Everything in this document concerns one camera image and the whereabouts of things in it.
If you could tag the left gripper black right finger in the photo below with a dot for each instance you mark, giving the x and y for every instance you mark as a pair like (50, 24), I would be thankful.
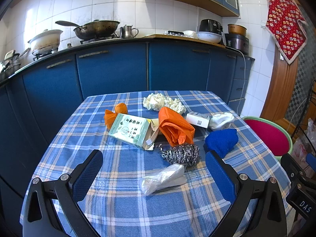
(268, 217)

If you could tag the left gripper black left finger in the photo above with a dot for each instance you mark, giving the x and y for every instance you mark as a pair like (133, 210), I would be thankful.
(40, 216)

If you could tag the blue knitted cloth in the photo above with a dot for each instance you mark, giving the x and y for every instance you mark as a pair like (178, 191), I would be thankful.
(221, 141)

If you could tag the steel wool scrubber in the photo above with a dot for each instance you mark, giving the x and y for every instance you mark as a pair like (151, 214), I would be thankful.
(185, 154)

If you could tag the clear plastic bag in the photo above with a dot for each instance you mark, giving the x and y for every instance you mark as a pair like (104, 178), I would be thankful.
(170, 176)

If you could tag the white cloth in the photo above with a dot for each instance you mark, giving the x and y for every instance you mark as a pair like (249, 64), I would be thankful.
(221, 121)

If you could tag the white teal small carton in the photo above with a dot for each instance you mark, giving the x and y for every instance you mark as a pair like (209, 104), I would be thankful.
(198, 119)

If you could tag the small orange bag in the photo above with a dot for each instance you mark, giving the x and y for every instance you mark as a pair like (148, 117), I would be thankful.
(110, 116)

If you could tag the orange mesh cloth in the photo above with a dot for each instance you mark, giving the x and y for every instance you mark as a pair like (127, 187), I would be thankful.
(175, 128)

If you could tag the green white medicine box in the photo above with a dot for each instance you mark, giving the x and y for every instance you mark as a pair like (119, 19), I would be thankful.
(137, 131)

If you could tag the white tissue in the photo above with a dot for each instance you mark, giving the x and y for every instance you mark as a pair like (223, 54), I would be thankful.
(175, 104)
(154, 101)

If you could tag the blue kitchen base cabinets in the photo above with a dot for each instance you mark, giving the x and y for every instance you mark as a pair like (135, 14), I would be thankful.
(39, 99)

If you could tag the white plastic shopping bag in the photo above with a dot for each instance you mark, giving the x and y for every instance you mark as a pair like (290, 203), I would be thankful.
(304, 148)

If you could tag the red basin with green rim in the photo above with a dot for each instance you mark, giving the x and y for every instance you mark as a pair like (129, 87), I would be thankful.
(276, 138)

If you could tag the wooden door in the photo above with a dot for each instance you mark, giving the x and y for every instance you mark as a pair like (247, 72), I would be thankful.
(290, 83)

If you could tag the blue plaid tablecloth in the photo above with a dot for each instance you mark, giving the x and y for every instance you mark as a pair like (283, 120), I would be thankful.
(114, 204)

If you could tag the steel pots at left edge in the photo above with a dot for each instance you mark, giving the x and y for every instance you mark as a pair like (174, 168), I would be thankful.
(11, 63)

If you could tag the gas stove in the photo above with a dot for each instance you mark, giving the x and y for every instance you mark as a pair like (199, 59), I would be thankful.
(66, 44)

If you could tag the dark rice cooker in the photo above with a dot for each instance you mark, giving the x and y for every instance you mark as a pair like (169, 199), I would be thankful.
(238, 42)

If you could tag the red patterned quilted cloth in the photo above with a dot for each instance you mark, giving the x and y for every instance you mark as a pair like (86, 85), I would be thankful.
(285, 23)

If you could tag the white cooking pot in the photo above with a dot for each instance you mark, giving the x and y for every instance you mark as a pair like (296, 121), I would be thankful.
(45, 42)

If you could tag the white bowl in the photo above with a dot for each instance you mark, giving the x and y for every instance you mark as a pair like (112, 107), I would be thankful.
(209, 37)

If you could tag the brown inner pot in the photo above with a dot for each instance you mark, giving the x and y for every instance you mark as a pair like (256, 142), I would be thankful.
(237, 29)

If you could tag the black air fryer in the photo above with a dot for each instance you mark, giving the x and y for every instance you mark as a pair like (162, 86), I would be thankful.
(210, 25)

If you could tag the black wok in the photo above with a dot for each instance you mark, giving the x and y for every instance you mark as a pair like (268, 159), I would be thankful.
(93, 30)

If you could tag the steel kettle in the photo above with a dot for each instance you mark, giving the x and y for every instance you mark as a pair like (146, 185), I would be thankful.
(128, 32)

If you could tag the black wire rack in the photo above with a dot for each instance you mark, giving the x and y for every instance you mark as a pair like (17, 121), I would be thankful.
(307, 113)

